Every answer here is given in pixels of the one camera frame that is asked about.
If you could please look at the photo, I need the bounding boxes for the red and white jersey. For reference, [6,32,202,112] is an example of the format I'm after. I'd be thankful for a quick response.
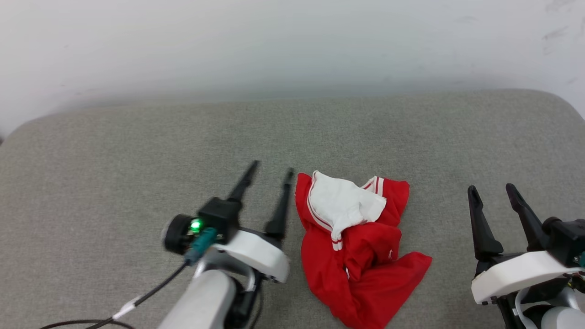
[295,170,433,329]

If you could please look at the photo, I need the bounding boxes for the teal left cable connector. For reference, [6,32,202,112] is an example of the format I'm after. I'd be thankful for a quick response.
[185,227,218,266]

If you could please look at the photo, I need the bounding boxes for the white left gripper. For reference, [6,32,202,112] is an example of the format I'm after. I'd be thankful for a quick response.
[213,160,294,284]

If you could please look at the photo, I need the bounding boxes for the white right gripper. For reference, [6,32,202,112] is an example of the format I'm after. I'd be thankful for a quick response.
[467,183,582,305]

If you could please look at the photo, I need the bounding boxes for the thin black left cable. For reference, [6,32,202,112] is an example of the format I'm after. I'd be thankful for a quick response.
[40,263,189,329]

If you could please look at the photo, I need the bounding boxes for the white cable label tag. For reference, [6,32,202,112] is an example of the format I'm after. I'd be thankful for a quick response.
[112,296,143,320]

